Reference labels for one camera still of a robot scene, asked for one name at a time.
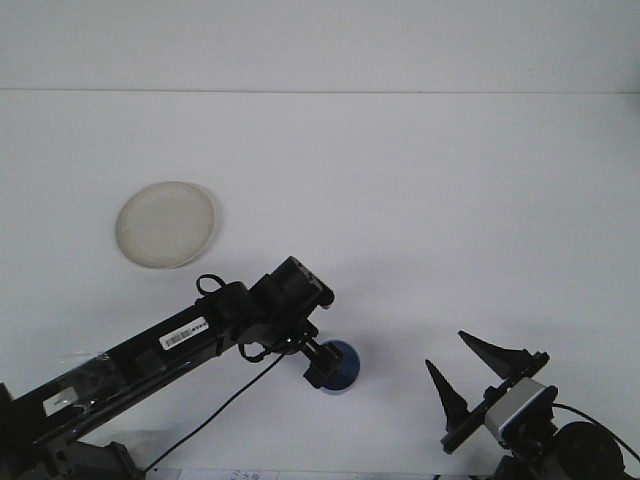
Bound pale blue cup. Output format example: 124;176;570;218
318;339;362;398

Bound pale round plate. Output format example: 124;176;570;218
115;180;218;271

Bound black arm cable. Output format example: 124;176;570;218
143;342;301;474
551;401;640;464

